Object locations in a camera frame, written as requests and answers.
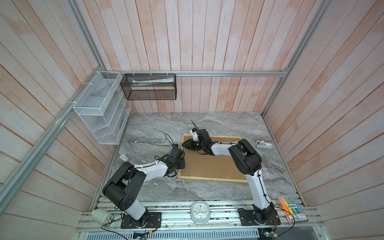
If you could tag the light wooden picture frame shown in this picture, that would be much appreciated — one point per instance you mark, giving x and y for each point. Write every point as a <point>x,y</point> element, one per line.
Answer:
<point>210,179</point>

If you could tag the small white grey device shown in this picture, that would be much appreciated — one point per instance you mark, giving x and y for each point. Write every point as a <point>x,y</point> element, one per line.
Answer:
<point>263,145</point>

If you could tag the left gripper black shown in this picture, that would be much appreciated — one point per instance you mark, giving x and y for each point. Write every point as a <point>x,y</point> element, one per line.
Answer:
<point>182,161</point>

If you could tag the white wire mesh shelf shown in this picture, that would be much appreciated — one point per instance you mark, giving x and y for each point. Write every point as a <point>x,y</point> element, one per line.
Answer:
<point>103,108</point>

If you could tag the black wire mesh basket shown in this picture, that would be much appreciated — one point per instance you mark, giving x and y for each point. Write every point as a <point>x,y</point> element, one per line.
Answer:
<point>148,93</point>

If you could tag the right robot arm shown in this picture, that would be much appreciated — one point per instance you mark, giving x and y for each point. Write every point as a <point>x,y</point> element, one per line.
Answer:
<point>249,162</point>

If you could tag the white tape roll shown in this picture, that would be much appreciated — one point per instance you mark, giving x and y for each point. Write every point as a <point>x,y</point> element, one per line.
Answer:
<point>102,217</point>

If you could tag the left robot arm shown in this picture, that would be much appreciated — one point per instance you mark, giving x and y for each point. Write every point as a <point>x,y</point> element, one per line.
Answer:
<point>124,186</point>

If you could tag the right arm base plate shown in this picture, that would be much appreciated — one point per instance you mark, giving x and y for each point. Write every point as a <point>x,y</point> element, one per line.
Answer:
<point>257,218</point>

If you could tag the white desk clock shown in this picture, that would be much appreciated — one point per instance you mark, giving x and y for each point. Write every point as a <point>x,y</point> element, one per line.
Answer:
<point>200,212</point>

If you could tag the pack of coloured highlighters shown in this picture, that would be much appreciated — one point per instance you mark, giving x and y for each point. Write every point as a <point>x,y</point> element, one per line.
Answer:
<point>292,210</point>

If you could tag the paper in black basket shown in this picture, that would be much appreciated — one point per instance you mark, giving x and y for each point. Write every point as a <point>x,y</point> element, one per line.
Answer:
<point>162,82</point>

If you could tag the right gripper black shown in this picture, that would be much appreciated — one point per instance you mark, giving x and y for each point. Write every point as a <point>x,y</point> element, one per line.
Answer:
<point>189,144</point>

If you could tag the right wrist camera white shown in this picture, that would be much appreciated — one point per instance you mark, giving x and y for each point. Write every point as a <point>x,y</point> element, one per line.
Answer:
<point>194,134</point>

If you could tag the small white square tag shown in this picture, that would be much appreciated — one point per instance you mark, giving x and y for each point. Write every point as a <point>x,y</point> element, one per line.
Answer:
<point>124,157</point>

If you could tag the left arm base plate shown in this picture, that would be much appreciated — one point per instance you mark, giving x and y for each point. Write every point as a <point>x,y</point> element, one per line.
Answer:
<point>148,220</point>

